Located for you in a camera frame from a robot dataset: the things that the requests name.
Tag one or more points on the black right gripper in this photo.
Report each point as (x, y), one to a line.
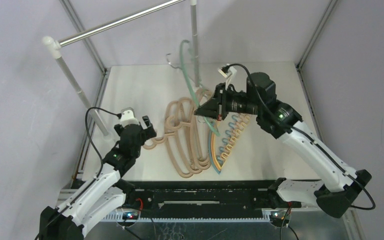
(223, 103)

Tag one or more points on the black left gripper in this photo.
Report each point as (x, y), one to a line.
(148, 133)

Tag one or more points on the green wire hanger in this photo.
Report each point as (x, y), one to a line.
(182, 64)

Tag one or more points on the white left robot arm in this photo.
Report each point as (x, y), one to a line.
(105, 191)

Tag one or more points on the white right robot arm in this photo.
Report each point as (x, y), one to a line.
(339, 184)

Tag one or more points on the beige plastic hanger leftmost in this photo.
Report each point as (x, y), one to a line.
(177, 137)

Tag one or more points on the white rack foot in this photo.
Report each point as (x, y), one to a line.
(188, 80)

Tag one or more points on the metal clothes rack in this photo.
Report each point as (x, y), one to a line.
(124, 32)

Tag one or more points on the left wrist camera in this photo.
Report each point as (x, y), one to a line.
(128, 117)

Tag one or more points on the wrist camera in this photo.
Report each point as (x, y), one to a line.
(229, 73)
(128, 117)

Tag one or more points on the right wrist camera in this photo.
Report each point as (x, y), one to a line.
(229, 73)

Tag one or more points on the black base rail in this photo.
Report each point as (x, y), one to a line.
(206, 200)

